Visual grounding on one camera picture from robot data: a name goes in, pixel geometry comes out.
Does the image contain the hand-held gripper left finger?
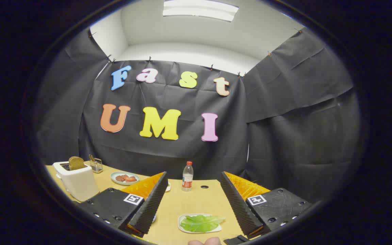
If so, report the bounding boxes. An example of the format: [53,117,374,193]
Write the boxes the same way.
[76,171,168,238]

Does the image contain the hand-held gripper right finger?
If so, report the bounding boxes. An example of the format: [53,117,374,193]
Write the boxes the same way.
[220,171,315,239]

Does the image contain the green lettuce leaf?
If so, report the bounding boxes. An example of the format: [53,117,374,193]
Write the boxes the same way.
[180,215,226,233]

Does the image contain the brown bread slice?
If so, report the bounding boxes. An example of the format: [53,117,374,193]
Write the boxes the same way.
[68,156,86,171]

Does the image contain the white rectangular plate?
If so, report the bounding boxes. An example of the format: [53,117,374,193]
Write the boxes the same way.
[178,214,222,234]

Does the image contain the pale green round plate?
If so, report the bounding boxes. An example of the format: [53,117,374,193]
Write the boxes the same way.
[110,171,140,185]

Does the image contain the clear plastic water bottle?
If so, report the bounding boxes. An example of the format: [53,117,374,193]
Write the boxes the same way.
[182,161,194,192]

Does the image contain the white toaster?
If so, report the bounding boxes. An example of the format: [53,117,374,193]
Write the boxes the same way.
[53,161,99,202]

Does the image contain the black backdrop cloth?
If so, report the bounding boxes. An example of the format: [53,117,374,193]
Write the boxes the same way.
[34,27,361,205]

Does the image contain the ceiling light panel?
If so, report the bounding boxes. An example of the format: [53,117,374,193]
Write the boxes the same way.
[163,0,239,22]

